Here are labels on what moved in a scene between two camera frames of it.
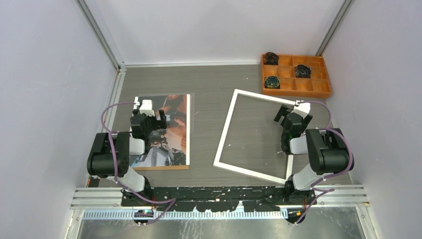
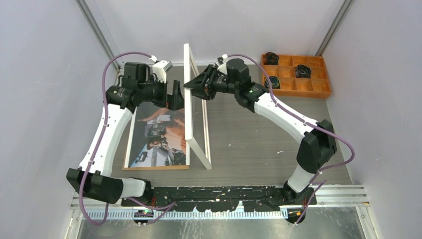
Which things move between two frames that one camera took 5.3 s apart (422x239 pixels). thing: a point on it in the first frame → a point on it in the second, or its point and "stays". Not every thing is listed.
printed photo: [170, 150] stays
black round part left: [271, 82] stays
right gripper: [282, 112] → [199, 84]
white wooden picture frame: [217, 164] → [191, 68]
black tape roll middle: [301, 71] stays
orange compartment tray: [317, 85] stays
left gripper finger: [135, 111] → [176, 91]
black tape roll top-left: [271, 59] stays
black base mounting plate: [254, 198] stays
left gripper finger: [163, 119] → [174, 102]
